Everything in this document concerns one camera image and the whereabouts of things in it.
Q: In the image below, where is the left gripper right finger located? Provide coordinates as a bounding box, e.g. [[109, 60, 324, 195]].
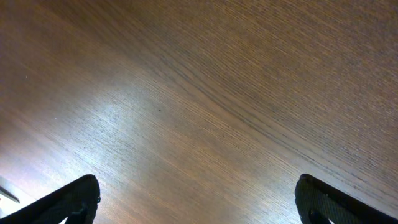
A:
[[295, 174, 397, 224]]

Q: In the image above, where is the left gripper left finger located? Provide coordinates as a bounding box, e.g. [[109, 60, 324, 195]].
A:
[[1, 174, 101, 224]]

